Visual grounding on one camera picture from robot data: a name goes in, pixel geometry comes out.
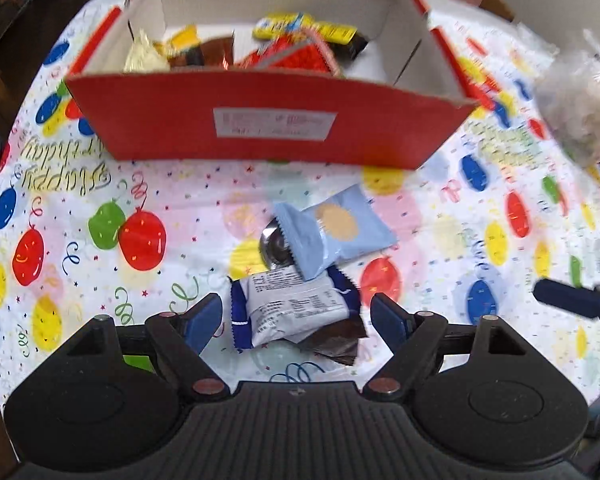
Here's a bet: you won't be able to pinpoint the red cardboard box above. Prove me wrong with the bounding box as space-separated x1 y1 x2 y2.
65 0 481 171

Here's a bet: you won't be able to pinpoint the clear plastic bag white contents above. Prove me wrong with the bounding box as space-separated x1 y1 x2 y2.
517 22 600 168

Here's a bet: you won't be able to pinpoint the yellow cartoon snack pack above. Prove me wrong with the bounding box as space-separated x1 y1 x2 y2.
252 11 357 45

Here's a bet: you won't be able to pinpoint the dark grey-brown snack packet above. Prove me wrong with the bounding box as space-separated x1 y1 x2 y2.
295 310 368 367

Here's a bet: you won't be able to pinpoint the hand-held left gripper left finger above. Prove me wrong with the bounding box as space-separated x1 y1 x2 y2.
67 292 229 404

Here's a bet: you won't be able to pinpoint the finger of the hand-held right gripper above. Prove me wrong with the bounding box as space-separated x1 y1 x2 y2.
532 279 600 320

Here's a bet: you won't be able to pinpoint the light blue snack packet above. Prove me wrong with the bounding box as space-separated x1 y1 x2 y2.
271 184 400 281

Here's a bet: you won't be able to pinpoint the balloon print tablecloth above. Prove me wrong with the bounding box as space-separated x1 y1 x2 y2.
0 0 600 411

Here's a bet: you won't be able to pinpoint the red noodle snack packet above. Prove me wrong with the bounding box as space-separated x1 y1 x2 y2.
235 29 347 80

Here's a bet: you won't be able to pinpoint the shiny dark round candy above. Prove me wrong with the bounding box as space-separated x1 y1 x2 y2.
259 222 295 266

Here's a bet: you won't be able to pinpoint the cream snack packet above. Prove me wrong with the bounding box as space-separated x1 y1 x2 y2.
124 29 170 73

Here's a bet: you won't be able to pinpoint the yellow snack packet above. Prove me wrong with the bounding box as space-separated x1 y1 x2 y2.
162 24 203 58

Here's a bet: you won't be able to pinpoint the white and blue snack packet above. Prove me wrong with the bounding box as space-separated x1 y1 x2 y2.
228 265 361 351

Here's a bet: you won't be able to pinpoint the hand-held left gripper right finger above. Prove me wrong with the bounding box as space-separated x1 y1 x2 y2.
361 292 532 404

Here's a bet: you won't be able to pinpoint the brown shiny snack packet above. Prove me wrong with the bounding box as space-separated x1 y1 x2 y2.
170 34 237 70

